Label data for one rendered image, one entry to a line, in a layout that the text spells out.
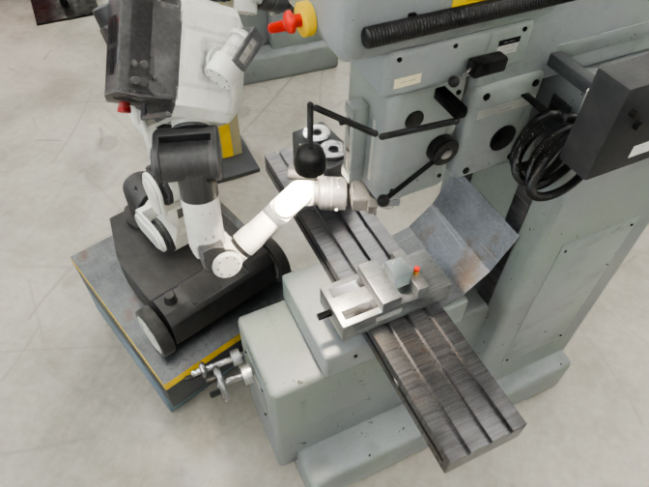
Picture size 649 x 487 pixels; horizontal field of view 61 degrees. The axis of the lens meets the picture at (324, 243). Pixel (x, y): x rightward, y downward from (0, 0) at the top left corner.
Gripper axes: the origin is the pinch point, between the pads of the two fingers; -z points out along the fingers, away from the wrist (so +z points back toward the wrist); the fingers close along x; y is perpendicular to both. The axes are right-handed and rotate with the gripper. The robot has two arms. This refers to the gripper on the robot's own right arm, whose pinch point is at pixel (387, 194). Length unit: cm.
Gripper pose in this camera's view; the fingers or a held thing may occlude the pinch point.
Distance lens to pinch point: 146.8
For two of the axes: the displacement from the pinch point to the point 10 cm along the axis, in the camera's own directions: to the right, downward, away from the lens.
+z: -10.0, -0.2, -0.2
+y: -0.3, 6.5, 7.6
